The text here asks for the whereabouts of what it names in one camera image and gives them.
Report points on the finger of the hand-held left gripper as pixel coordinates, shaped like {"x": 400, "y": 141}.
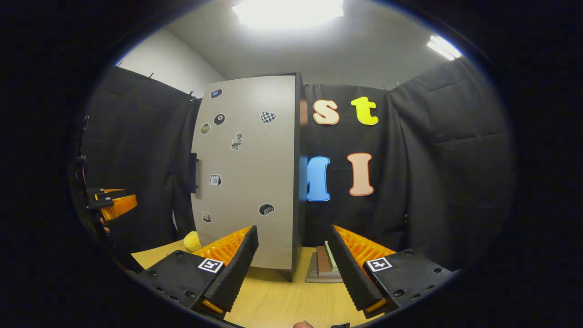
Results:
{"x": 120, "y": 206}
{"x": 105, "y": 191}

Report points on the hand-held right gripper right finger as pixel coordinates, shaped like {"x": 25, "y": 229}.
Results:
{"x": 348, "y": 273}

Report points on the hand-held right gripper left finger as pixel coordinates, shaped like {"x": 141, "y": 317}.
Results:
{"x": 239, "y": 273}

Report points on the grey cabinet door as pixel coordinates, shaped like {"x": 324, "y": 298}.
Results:
{"x": 255, "y": 182}

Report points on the brown book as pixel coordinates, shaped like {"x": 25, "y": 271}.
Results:
{"x": 322, "y": 262}

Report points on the yellow round bun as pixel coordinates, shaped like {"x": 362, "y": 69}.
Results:
{"x": 192, "y": 242}

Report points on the black backdrop cloth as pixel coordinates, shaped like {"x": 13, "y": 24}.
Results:
{"x": 432, "y": 159}

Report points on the ceiling light panel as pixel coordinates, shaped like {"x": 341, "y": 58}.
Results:
{"x": 287, "y": 11}
{"x": 444, "y": 48}

